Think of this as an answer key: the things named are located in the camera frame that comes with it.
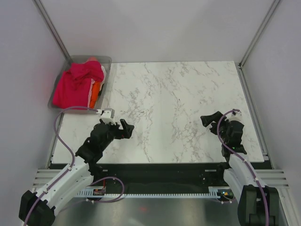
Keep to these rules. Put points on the white slotted cable duct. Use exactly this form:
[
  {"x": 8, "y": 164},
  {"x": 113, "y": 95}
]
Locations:
[{"x": 210, "y": 193}]

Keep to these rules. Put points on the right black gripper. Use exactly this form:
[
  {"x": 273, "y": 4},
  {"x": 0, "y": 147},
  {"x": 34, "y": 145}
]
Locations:
[{"x": 206, "y": 119}]

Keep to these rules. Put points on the light pink t shirt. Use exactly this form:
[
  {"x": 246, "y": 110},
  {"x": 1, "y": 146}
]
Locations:
[{"x": 92, "y": 96}]

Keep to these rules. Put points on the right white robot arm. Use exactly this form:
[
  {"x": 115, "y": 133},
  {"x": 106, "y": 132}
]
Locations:
[{"x": 258, "y": 203}]

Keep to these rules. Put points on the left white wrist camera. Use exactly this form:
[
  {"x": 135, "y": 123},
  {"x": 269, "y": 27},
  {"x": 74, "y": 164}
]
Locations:
[{"x": 107, "y": 116}]

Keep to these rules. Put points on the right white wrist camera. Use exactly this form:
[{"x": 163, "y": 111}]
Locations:
[{"x": 236, "y": 116}]

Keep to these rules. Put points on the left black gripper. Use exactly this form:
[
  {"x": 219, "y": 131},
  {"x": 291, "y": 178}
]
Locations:
[{"x": 121, "y": 134}]

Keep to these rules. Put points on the salmon pink t shirt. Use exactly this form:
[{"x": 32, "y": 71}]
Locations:
[{"x": 92, "y": 59}]

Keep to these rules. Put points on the clear plastic bin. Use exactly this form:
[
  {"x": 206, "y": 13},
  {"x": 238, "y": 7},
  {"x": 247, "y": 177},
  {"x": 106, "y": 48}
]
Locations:
[{"x": 80, "y": 59}]

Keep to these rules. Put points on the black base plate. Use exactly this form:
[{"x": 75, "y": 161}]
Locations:
[{"x": 159, "y": 177}]

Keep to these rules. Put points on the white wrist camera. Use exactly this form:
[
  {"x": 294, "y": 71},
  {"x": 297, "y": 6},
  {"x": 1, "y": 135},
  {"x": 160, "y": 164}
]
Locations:
[
  {"x": 236, "y": 116},
  {"x": 107, "y": 116}
]

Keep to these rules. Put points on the red t shirt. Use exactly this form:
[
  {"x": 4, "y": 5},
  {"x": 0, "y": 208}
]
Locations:
[{"x": 82, "y": 74}]

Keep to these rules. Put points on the white t shirt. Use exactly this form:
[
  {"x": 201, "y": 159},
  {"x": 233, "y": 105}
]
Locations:
[{"x": 104, "y": 73}]

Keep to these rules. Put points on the orange t shirt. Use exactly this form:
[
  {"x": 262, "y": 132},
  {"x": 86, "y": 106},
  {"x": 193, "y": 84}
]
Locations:
[{"x": 98, "y": 87}]

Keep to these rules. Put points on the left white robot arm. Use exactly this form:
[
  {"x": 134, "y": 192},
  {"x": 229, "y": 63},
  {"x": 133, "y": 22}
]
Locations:
[{"x": 41, "y": 207}]

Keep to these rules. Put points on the folded magenta t shirt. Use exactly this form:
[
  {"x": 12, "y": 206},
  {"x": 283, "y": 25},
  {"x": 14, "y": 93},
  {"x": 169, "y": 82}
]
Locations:
[{"x": 66, "y": 96}]

